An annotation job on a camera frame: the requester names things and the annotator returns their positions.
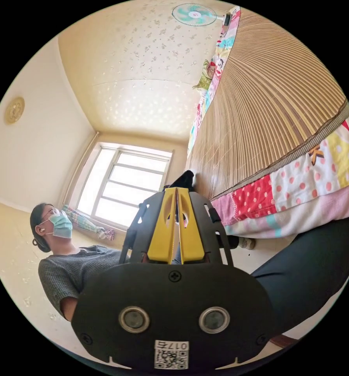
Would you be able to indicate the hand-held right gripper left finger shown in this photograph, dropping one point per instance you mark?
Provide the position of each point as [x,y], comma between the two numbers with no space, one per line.
[159,235]

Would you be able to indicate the green patterned pillow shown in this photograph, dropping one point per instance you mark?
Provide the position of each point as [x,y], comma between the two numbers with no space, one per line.
[206,75]

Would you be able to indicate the person's body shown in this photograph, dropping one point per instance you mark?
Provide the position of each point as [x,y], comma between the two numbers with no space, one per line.
[71,270]

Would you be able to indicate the striped curtain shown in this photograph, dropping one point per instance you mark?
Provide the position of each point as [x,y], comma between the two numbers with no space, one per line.
[85,221]

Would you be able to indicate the round ceiling lamp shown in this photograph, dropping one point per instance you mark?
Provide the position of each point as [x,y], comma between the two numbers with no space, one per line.
[14,110]

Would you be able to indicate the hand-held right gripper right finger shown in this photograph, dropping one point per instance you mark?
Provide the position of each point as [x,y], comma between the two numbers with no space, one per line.
[192,238]

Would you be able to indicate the teal electric fan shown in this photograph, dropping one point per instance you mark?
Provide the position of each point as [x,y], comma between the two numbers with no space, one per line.
[192,14]

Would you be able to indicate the window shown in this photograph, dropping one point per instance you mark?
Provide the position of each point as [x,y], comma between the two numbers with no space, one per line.
[124,182]

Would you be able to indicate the bed with woven mat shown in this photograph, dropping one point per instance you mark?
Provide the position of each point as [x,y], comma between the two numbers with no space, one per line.
[265,117]

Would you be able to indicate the black pants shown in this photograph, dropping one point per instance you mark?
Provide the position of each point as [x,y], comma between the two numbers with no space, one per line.
[186,178]

